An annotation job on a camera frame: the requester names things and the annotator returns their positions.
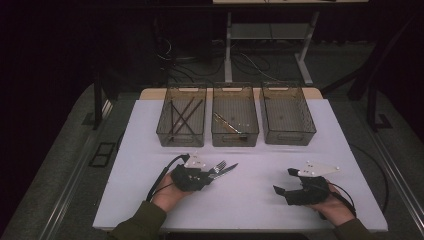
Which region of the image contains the black floor frame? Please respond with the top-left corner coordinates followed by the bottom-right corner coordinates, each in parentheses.
top-left (88, 142), bottom-right (117, 168)

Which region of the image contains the wooden-handled steel fork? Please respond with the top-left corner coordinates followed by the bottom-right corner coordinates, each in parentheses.
top-left (208, 159), bottom-right (228, 175)

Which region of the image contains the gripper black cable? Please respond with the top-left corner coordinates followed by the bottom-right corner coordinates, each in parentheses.
top-left (328, 181), bottom-right (358, 219)
top-left (146, 153), bottom-right (191, 203)

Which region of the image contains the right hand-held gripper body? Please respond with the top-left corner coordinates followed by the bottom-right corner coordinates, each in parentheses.
top-left (284, 161), bottom-right (341, 206)

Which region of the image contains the person's left hand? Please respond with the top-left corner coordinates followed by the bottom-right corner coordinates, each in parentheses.
top-left (151, 176), bottom-right (193, 213)

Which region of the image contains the black metal stand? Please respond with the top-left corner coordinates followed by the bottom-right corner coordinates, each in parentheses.
top-left (366, 76), bottom-right (394, 133)
top-left (93, 74), bottom-right (105, 131)

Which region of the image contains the bundle of floor cables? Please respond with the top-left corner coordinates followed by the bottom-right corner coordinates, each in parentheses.
top-left (156, 36), bottom-right (281, 84)

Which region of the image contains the aluminium floor rail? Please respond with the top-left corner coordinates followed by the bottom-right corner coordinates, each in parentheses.
top-left (39, 99), bottom-right (114, 240)
top-left (366, 129), bottom-right (424, 228)

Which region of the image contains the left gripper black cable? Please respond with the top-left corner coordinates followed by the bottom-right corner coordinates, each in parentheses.
top-left (146, 153), bottom-right (191, 203)

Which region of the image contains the white tablecloth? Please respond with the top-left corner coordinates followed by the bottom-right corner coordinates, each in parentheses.
top-left (92, 98), bottom-right (389, 233)

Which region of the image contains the long black floor cable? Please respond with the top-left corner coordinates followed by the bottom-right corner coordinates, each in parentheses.
top-left (348, 143), bottom-right (390, 215)

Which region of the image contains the white metal desk frame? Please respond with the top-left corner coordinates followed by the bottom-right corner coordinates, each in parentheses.
top-left (213, 0), bottom-right (369, 86)

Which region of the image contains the person's right hand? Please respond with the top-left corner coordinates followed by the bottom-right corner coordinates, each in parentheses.
top-left (308, 183), bottom-right (356, 228)

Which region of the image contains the smoky transparent plastic bin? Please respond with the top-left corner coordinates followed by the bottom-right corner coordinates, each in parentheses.
top-left (259, 83), bottom-right (317, 147)
top-left (211, 82), bottom-right (260, 148)
top-left (155, 85), bottom-right (208, 148)

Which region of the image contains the light wooden table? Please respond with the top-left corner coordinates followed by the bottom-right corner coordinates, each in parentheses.
top-left (139, 87), bottom-right (324, 101)

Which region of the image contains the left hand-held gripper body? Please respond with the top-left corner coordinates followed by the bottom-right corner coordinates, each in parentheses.
top-left (170, 152), bottom-right (207, 193)

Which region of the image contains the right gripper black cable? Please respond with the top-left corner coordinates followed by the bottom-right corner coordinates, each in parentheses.
top-left (328, 181), bottom-right (358, 219)

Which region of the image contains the metal fork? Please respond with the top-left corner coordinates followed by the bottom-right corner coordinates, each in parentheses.
top-left (212, 162), bottom-right (240, 180)

